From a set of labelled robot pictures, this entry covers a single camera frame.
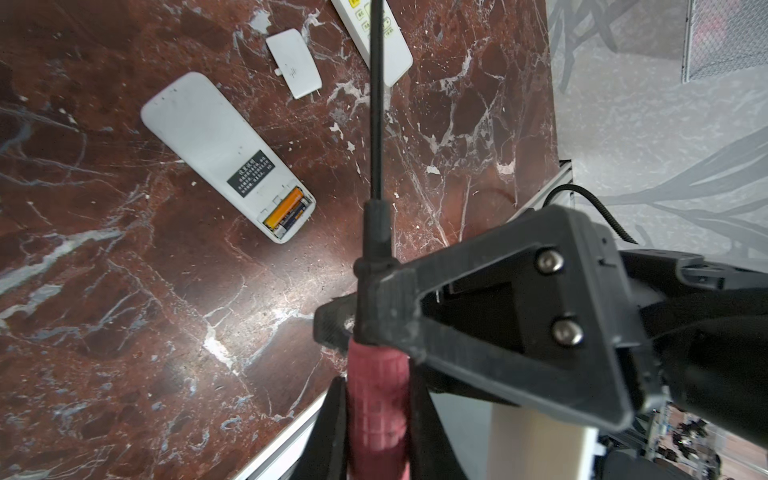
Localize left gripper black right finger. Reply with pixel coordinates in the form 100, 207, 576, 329
378, 206, 664, 431

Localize left black corrugated cable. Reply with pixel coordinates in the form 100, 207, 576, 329
542, 183, 640, 246

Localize white remote control yellow buttons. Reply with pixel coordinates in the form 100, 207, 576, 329
331, 0, 415, 89

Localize white wire mesh basket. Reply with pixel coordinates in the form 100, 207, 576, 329
682, 0, 767, 83

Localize pink handled screwdriver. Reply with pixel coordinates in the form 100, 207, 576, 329
346, 1, 409, 479

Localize white battery cover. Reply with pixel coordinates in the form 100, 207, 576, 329
266, 29, 322, 99

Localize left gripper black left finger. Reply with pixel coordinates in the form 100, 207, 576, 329
291, 294, 466, 479

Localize red white remote control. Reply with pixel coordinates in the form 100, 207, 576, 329
140, 72, 316, 244

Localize orange battery in remote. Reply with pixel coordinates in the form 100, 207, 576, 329
264, 187, 304, 230

